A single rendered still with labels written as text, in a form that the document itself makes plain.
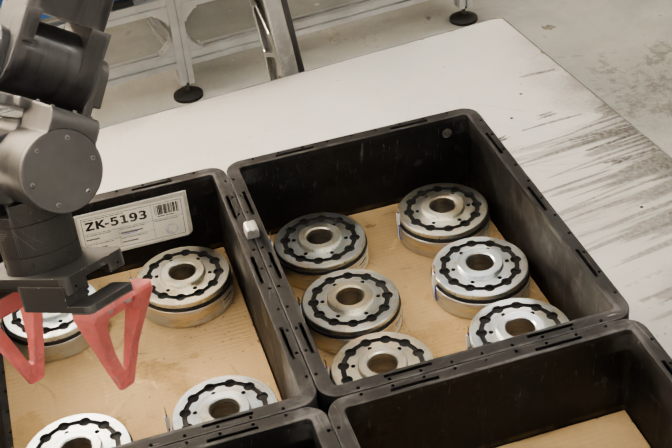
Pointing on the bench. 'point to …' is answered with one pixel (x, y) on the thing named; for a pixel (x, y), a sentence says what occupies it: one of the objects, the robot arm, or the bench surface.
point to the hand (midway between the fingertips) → (78, 373)
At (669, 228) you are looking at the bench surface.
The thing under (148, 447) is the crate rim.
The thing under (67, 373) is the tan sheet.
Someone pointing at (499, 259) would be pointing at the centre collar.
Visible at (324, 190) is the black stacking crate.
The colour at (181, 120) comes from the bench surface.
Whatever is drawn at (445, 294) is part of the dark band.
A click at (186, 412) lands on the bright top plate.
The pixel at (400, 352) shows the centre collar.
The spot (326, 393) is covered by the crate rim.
